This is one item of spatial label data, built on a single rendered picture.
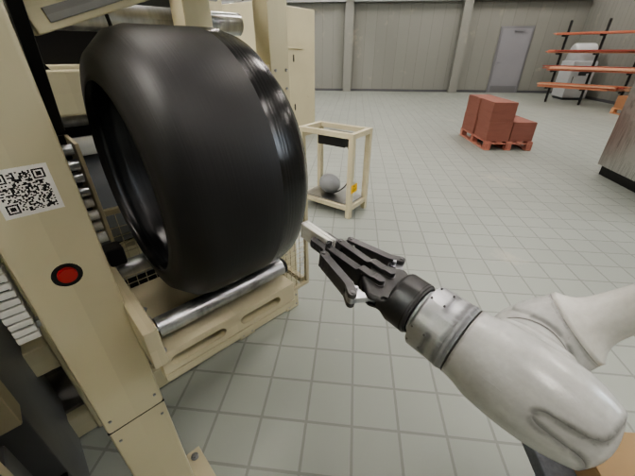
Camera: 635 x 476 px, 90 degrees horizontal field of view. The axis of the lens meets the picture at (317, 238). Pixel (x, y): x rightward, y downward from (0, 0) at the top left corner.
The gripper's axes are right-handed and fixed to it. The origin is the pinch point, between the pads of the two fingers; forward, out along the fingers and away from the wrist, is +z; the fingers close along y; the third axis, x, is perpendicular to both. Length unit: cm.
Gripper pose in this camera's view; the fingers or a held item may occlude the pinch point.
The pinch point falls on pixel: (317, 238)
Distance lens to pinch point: 53.6
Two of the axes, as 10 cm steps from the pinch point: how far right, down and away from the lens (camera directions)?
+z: -6.8, -4.8, 5.5
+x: -1.0, 8.0, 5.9
